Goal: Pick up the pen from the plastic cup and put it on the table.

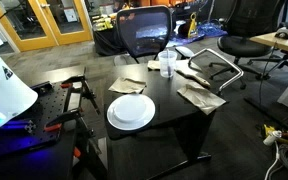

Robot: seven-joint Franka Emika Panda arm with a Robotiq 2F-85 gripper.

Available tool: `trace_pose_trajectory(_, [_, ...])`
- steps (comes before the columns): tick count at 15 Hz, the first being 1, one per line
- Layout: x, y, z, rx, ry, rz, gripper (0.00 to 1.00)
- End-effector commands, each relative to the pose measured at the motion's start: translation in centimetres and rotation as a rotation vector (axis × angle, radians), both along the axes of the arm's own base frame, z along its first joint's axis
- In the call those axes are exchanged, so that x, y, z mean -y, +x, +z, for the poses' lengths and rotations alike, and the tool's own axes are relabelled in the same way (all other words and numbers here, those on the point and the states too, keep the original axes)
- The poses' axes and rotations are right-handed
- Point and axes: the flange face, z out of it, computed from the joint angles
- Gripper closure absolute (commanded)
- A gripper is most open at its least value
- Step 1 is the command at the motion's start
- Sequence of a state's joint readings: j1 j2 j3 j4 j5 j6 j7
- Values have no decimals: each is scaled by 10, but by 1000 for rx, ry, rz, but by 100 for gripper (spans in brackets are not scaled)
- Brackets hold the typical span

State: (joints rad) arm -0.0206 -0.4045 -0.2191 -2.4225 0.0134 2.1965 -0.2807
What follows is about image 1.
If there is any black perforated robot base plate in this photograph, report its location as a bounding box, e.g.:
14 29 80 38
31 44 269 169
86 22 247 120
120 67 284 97
0 83 69 157

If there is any black orange bar clamp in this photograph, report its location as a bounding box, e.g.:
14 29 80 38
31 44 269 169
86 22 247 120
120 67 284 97
61 67 101 115

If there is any clear plastic measuring cup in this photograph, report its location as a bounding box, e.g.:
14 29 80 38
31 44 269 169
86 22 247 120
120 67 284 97
158 50 177 78

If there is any brown paper napkin near plate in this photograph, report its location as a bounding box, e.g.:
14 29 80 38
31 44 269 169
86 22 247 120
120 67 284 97
109 77 146 94

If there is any white round plate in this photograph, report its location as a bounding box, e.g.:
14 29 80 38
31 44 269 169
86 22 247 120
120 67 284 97
106 94 155 131

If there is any chrome bent tube handle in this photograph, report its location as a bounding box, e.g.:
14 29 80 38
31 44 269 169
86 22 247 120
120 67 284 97
188 48 244 94

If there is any yellow wet floor sign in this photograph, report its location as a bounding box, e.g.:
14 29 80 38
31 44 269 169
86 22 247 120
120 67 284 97
188 13 198 38

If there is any yellow framed glass door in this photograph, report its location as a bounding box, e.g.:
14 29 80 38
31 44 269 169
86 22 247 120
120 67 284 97
0 0 92 52

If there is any black mesh office chair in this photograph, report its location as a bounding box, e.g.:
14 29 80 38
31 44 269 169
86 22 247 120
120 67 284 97
116 5 184 63

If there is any black leather swivel chair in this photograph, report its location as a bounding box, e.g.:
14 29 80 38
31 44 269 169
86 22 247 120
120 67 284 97
217 0 286 80

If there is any brown paper napkin table edge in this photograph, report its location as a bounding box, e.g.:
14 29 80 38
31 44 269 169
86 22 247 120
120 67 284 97
177 82 226 115

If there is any white power plug cable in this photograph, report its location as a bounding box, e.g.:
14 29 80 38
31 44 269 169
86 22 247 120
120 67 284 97
262 130 283 180

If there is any wooden handled paint brush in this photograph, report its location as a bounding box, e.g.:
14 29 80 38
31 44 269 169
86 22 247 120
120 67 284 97
176 69 211 88

